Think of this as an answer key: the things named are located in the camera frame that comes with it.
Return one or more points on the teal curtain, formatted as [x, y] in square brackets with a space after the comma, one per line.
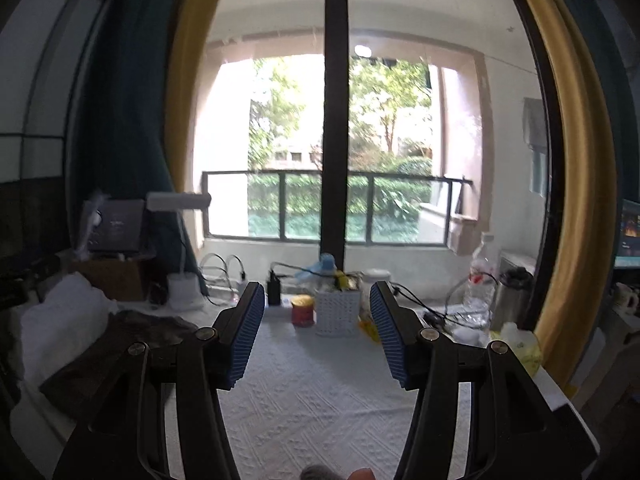
[120, 135]

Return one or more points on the computer monitor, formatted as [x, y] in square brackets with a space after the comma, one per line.
[630, 235]

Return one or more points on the black charger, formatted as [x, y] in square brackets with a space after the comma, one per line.
[274, 290]

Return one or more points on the balcony railing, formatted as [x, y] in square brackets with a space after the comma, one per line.
[287, 175]

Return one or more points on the brown cardboard box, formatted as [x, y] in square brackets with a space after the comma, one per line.
[112, 277]

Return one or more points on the black window post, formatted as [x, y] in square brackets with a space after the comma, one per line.
[336, 110]

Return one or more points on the glass jar with white lid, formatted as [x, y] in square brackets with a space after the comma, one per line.
[376, 276]

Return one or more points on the person's right hand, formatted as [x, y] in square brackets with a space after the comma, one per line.
[362, 475]

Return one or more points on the white desk lamp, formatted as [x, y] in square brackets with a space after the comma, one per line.
[185, 290]

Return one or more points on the white textured bedspread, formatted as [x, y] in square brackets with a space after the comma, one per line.
[320, 395]

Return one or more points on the blue cup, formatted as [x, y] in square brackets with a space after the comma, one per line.
[327, 262]

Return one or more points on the red can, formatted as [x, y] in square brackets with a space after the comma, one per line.
[302, 312]

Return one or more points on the yellow tissue box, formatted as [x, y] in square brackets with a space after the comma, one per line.
[520, 347]

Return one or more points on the white cloth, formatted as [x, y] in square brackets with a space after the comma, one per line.
[65, 310]

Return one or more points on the yellow curtain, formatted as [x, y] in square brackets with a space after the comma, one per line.
[580, 210]
[182, 110]

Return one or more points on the white perforated plastic basket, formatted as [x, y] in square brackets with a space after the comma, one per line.
[336, 312]

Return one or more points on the clear plastic water bottle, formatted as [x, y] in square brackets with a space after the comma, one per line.
[479, 280]

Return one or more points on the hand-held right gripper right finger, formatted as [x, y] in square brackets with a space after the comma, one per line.
[392, 335]

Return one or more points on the white power strip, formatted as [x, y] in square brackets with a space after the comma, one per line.
[225, 297]

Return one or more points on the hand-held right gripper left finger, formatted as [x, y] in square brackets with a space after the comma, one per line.
[247, 335]

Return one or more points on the blue and white plastic pack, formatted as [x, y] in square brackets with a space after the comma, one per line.
[307, 274]

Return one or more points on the steel thermos flask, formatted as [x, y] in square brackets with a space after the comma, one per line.
[512, 300]

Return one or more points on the yellow printed bag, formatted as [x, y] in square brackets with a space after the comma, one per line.
[369, 331]

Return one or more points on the grey-brown t-shirt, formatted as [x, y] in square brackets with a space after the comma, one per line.
[100, 360]

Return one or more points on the white mug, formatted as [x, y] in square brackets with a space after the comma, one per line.
[627, 297]

